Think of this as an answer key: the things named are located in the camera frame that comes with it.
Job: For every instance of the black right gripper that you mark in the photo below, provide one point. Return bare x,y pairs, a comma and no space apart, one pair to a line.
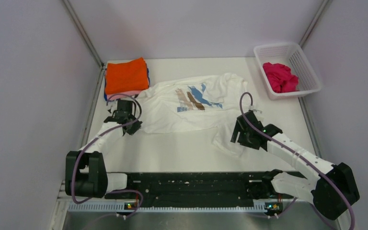
241,139

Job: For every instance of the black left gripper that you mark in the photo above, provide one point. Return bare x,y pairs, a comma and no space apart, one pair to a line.
135,128

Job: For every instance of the white printed t shirt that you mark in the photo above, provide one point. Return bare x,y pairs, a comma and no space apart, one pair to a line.
194,104

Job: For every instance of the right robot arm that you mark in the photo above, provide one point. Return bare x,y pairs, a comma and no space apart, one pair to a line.
330,188

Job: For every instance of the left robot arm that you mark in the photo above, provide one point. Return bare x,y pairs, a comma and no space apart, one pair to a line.
85,172

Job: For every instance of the folded pink t shirt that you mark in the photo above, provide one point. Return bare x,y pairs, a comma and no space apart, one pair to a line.
120,93

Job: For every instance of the folded orange t shirt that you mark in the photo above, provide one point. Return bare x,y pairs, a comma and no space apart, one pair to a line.
125,77

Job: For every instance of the crumpled magenta t shirt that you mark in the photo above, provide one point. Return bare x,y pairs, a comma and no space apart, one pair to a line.
280,77

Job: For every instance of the white plastic laundry basket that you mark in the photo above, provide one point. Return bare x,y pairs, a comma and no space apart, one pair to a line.
291,55

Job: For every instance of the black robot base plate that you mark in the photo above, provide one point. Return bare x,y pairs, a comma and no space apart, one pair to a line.
197,190

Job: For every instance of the aluminium frame rail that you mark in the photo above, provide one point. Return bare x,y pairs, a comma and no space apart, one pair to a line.
128,201

